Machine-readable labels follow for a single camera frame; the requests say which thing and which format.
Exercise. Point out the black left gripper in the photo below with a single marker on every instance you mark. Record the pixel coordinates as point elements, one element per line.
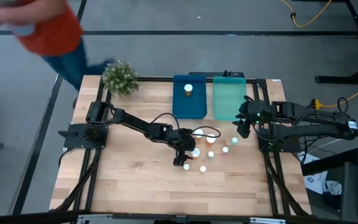
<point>183,140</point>

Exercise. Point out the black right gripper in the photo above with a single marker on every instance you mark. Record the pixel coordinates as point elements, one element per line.
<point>256,113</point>

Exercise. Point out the orange pill bottle white cap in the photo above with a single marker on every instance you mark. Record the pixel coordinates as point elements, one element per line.
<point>199,133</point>
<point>188,88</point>
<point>195,152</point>
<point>211,139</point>

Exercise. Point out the small pale teal pill bottle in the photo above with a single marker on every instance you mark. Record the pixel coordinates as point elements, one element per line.
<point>210,154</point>
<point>234,140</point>

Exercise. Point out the small pink pill bottle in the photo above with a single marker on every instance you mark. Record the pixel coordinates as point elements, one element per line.
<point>225,150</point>

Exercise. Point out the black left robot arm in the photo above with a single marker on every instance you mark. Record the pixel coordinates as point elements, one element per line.
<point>135,123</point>

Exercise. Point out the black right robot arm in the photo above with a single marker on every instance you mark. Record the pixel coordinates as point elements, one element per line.
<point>315,119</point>

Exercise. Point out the small white-capped pill bottle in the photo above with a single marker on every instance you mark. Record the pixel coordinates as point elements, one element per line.
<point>203,169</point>
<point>186,167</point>

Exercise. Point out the teal plastic bin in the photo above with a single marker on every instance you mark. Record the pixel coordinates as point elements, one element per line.
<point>228,99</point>

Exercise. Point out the dark blue plastic bin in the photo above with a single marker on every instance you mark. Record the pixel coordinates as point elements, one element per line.
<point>190,109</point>

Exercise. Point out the black crossbar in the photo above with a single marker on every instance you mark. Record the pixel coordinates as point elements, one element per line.
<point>135,216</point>

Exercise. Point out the printed white paper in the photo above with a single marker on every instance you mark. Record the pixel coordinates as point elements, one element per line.
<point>314,182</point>

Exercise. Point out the black desk leg bar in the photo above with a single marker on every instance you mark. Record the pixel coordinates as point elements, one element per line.
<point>328,163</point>

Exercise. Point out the artificial green plant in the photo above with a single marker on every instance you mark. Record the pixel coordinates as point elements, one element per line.
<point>120,77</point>

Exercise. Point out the crumpled white cloth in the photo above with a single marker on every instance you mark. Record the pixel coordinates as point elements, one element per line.
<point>332,187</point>

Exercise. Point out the person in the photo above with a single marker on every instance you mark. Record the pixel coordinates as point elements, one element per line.
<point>51,34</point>

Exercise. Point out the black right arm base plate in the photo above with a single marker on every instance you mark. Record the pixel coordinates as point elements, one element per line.
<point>283,148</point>

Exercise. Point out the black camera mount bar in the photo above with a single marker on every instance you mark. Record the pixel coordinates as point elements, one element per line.
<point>204,74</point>

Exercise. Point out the black aluminium table frame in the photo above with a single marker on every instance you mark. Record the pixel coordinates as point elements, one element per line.
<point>154,79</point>

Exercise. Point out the black desk frame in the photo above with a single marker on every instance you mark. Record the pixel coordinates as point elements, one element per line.
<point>337,80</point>

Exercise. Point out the silver bracket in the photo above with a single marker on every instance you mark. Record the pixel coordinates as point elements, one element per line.
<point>267,221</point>
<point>93,219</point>

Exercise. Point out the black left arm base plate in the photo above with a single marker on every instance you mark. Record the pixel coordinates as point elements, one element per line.
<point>73,138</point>

